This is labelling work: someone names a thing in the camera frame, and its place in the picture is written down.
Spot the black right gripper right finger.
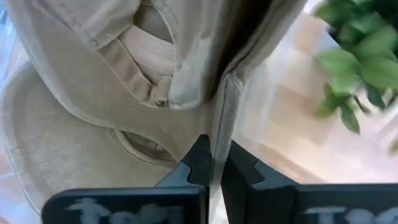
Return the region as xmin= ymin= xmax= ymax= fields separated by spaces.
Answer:
xmin=220 ymin=139 xmax=398 ymax=224

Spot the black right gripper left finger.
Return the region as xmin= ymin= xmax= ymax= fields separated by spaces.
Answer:
xmin=40 ymin=134 xmax=213 ymax=224

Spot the beige cap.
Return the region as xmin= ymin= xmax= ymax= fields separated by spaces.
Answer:
xmin=0 ymin=60 xmax=178 ymax=216
xmin=5 ymin=0 xmax=309 ymax=224

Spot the potted green leafy plant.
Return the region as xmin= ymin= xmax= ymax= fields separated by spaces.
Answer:
xmin=312 ymin=0 xmax=398 ymax=154

